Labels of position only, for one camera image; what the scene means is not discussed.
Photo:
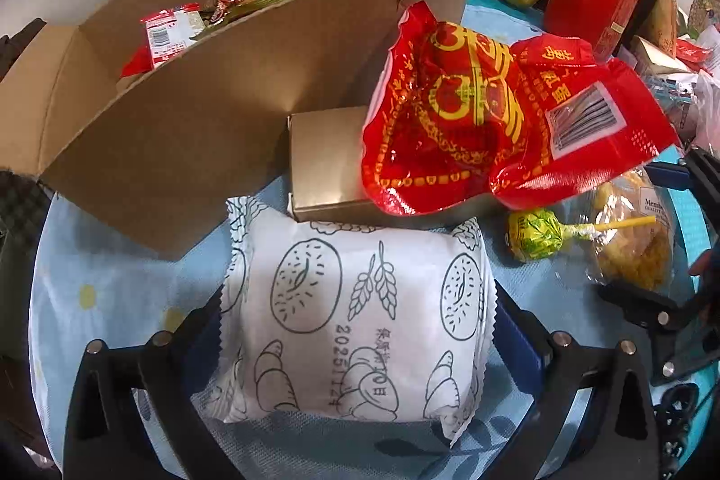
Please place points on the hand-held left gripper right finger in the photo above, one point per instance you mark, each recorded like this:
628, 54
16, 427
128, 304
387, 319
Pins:
514, 339

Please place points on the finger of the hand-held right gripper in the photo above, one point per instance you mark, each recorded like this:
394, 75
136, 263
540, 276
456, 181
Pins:
647, 305
669, 175

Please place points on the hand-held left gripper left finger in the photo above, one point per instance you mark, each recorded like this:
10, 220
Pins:
205, 339

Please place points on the yellow waffle snack bag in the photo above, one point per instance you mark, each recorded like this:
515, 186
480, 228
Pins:
635, 244

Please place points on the green lollipop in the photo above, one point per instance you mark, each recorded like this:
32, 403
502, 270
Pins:
531, 235

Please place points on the white bread packet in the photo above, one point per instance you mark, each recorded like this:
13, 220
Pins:
349, 322

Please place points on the cardboard box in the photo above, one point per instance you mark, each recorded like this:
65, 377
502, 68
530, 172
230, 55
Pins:
169, 148

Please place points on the gold box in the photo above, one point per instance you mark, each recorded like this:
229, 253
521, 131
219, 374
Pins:
326, 165

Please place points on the large red snack bag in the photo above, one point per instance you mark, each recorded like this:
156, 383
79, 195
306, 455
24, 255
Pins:
461, 120

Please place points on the red green snack packet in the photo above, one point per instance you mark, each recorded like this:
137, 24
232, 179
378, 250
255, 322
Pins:
169, 36

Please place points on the small beige carton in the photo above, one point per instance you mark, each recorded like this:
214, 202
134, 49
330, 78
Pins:
655, 58

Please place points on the woven round mat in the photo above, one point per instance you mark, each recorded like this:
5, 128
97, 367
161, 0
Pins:
706, 13

